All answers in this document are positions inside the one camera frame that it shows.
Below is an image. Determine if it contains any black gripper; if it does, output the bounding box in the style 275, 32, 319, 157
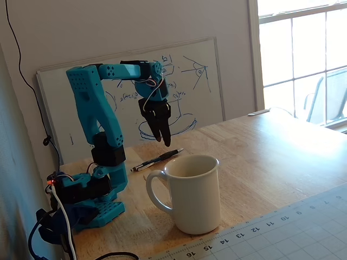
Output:
137, 98, 174, 148

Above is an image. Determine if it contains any dark blue ballpoint pen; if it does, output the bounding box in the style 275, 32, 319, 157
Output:
130, 147, 184, 173

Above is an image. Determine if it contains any white ceramic mug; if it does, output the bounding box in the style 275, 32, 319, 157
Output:
145, 154, 221, 235

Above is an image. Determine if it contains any whiteboard with blue drawings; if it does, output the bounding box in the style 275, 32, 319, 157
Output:
36, 37, 226, 166

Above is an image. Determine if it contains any dark blue table clamp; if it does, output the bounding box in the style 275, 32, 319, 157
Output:
36, 203, 99, 245

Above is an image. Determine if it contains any white framed window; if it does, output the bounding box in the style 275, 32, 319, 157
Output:
247, 0, 347, 134

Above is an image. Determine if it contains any grey gridded cutting mat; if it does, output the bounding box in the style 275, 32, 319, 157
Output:
147, 183, 347, 260

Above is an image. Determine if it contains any metal patio chair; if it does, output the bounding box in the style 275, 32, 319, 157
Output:
303, 67, 347, 127

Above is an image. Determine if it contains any thin black wall cable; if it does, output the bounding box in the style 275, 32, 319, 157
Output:
4, 0, 62, 166

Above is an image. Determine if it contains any black cable on table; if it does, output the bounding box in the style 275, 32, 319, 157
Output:
94, 251, 139, 260

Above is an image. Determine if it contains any white usb cable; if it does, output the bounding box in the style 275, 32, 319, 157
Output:
50, 186, 79, 260

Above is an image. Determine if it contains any blue cable loop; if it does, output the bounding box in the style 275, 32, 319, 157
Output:
28, 216, 46, 260

